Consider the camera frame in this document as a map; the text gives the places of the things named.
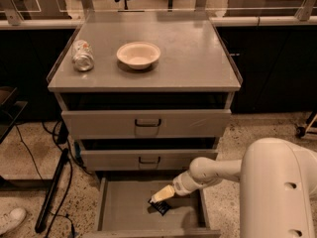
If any white ceramic bowl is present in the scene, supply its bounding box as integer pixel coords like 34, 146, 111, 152
117, 42, 160, 70

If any glass partition railing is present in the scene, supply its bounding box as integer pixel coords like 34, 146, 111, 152
0, 0, 317, 30

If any grey top drawer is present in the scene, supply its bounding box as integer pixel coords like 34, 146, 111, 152
61, 109, 231, 139

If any wheeled cart base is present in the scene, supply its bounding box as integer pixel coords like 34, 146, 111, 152
296, 111, 317, 138

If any black cable on floor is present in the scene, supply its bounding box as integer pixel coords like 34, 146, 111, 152
14, 120, 94, 238

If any dark blue rxbar wrapper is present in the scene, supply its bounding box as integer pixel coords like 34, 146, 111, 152
149, 199, 171, 216

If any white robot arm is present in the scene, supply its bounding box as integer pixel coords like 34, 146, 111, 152
150, 138, 317, 238

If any white sneaker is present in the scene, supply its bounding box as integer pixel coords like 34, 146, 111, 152
0, 207, 27, 235

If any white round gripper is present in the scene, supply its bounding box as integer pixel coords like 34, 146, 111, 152
151, 171, 206, 203

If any silver soda can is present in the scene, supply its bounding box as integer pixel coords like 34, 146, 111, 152
71, 40, 94, 71

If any grey middle drawer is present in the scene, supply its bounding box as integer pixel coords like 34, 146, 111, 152
81, 149, 218, 171

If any black floor bar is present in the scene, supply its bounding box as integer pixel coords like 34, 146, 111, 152
35, 149, 68, 233

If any grey drawer cabinet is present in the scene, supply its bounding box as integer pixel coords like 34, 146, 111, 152
46, 11, 244, 190

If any grey drawer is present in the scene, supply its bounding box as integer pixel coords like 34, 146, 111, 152
82, 178, 221, 238
61, 109, 231, 139
81, 149, 218, 171

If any grey bottom drawer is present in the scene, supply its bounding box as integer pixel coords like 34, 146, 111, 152
82, 178, 221, 238

